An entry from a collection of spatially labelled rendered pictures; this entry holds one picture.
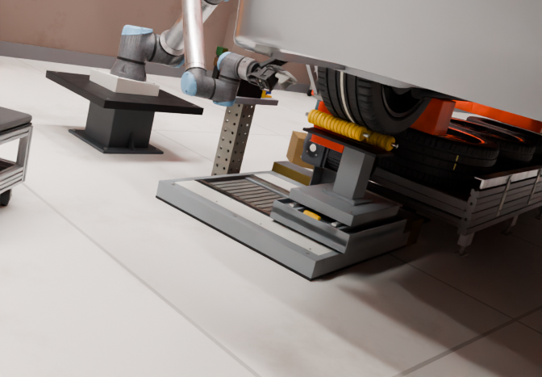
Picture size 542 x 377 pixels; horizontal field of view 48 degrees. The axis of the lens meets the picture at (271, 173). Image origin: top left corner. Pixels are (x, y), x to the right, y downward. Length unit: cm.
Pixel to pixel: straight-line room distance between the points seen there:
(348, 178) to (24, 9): 378
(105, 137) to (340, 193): 135
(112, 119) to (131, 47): 38
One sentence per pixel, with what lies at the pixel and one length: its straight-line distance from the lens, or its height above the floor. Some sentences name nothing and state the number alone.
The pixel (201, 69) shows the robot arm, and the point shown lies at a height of 58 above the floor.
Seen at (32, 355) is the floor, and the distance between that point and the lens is 154.
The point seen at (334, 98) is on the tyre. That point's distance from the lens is 228.
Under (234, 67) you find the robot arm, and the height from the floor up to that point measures 62.
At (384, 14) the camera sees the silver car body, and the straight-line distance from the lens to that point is 129.
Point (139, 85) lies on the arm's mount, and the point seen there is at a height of 35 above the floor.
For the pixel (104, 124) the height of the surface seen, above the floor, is 12.
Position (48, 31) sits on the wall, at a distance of 574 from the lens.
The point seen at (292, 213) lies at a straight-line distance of 238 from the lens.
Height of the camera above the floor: 85
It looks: 14 degrees down
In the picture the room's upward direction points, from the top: 14 degrees clockwise
